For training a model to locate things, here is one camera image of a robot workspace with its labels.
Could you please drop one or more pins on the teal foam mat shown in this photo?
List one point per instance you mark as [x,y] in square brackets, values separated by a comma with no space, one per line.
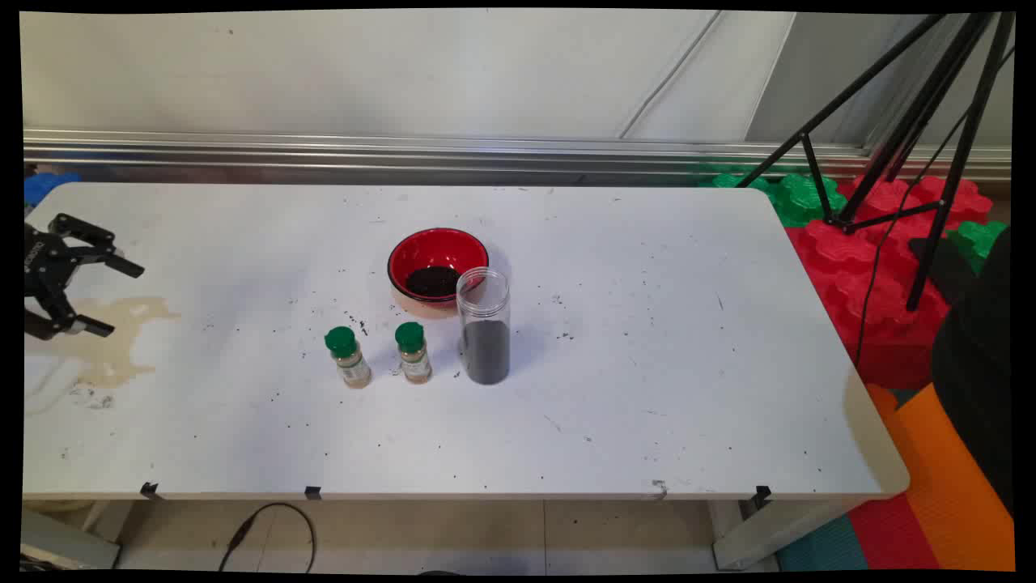
[821,551]

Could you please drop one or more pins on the aluminium wall rail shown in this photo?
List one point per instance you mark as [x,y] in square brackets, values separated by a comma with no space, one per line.
[607,154]

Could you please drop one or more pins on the black fabric object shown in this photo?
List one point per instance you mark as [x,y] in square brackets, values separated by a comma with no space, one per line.
[979,364]

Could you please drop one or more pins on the grey metal table foot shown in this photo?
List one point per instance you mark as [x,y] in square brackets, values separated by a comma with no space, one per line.
[73,546]

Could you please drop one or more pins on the green foam block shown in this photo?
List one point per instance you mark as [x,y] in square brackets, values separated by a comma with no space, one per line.
[801,198]
[979,239]

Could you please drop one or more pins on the blue foam block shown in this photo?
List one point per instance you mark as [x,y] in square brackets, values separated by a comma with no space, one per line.
[50,186]

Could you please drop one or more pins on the clear jar with black seeds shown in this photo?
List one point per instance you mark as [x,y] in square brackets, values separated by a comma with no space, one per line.
[486,352]

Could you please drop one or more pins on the white table leg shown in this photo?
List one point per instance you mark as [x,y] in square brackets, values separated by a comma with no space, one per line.
[761,538]

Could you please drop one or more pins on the green-capped spice bottle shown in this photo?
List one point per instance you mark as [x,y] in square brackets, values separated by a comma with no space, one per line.
[415,362]
[353,368]

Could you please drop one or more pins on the red foam mat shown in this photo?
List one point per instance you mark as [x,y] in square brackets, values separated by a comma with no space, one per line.
[890,534]

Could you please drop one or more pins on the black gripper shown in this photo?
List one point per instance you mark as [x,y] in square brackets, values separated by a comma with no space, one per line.
[42,263]

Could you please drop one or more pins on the black tripod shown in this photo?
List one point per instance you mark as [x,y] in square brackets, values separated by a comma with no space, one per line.
[932,81]

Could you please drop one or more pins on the orange foam mat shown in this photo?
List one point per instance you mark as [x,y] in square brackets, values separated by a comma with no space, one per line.
[955,502]

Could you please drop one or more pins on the red and black bowl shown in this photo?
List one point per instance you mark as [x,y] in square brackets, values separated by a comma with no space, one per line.
[429,249]

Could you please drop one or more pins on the red foam block pile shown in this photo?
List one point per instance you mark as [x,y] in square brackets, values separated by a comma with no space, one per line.
[882,340]

